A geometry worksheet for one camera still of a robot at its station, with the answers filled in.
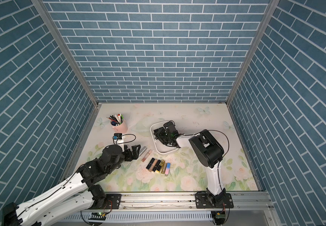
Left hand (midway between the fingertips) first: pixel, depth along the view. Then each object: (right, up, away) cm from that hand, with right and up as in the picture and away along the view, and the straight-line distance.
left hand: (138, 147), depth 76 cm
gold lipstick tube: (+14, -14, +9) cm, 22 cm away
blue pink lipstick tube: (+16, -15, +9) cm, 23 cm away
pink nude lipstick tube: (+2, -9, +14) cm, 16 cm away
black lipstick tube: (+5, -13, +11) cm, 17 cm away
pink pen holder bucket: (-16, +9, +21) cm, 28 cm away
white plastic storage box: (+11, -4, +17) cm, 20 cm away
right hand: (+7, +4, +21) cm, 22 cm away
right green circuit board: (+44, -35, -3) cm, 56 cm away
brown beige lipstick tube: (+7, -14, +9) cm, 18 cm away
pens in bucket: (-19, +15, +21) cm, 32 cm away
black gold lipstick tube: (+10, -13, +11) cm, 19 cm away
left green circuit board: (-20, -35, -4) cm, 40 cm away
